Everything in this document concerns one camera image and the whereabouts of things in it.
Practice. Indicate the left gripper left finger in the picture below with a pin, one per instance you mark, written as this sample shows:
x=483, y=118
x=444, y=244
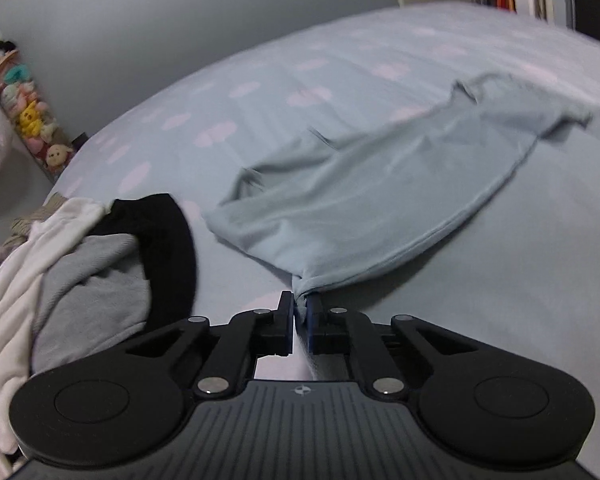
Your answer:
x=276, y=328

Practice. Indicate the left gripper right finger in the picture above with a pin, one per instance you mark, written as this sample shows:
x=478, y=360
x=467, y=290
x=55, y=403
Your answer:
x=326, y=327

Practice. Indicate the light blue t-shirt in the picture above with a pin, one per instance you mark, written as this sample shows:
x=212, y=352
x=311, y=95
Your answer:
x=332, y=212

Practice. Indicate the grey and black sweatshirt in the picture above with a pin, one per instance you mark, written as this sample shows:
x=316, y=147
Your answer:
x=134, y=272

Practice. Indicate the white garment pile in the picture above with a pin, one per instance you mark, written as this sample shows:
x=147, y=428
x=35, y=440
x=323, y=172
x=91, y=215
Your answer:
x=20, y=284

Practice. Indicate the beige knit garment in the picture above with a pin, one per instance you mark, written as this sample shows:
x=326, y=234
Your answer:
x=20, y=229

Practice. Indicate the hanging plush toy organizer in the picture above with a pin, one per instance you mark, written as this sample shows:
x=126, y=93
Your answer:
x=34, y=122

